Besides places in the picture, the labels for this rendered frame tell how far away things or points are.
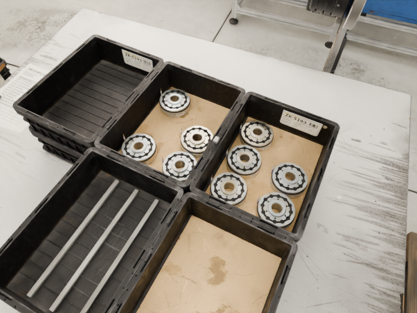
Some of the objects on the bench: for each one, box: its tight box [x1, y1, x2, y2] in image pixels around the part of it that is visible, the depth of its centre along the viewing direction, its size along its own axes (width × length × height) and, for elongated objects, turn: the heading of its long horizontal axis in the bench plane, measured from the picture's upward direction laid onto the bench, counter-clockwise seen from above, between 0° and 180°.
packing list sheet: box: [0, 63, 50, 133], centre depth 128 cm, size 33×23×1 cm
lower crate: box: [29, 130, 81, 165], centre depth 116 cm, size 40×30×12 cm
